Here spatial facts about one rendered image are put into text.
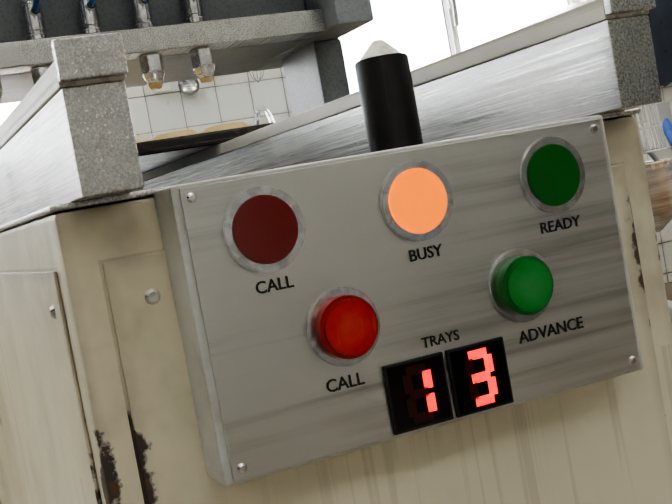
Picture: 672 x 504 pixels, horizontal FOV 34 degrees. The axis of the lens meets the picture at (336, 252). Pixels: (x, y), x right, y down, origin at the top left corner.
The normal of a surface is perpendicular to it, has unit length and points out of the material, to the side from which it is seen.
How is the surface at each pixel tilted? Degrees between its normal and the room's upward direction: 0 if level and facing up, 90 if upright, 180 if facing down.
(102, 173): 90
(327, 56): 90
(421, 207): 90
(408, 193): 90
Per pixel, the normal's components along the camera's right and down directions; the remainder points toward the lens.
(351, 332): 0.39, -0.02
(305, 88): -0.90, 0.18
